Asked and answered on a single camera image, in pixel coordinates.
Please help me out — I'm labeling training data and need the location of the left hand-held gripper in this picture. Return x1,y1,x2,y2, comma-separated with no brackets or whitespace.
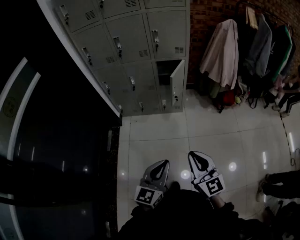
134,160,170,209

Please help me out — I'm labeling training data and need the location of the set of grey locker doors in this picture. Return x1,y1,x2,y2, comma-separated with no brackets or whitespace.
53,0,188,113

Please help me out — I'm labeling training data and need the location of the black floor cable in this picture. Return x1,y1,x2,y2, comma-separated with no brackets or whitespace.
280,116,300,171

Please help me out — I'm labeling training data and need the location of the black clothes rack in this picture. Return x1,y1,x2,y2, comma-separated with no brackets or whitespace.
234,0,296,111

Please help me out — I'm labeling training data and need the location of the person's right forearm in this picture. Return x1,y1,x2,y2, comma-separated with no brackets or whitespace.
209,194,238,220

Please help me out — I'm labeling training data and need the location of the person's black clothing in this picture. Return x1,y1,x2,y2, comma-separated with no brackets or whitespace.
117,181,249,240

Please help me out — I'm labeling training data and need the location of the grey metal locker cabinet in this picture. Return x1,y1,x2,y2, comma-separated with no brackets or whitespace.
50,0,191,117

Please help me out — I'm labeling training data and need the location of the black garment with green stripe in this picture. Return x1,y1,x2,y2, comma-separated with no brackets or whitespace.
267,24,296,83

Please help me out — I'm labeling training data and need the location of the black bag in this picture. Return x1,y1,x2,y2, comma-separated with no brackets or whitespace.
246,79,278,110

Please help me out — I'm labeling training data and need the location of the pink coat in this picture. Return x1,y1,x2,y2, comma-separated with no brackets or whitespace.
199,18,240,90

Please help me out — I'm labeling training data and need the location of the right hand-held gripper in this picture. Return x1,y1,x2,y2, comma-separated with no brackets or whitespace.
187,151,226,200

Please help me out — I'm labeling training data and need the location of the grey metal locker door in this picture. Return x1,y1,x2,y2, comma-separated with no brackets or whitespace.
170,60,186,107

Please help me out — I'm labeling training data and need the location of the beige hanging garment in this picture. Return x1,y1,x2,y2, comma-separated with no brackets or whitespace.
245,6,259,30

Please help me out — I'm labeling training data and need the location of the grey jacket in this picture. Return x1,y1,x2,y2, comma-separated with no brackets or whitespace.
243,14,274,78

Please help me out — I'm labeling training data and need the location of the red bag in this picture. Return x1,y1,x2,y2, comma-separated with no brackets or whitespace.
222,90,236,106

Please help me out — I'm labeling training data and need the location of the glass door with white frame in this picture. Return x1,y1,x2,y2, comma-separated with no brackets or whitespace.
0,56,104,240

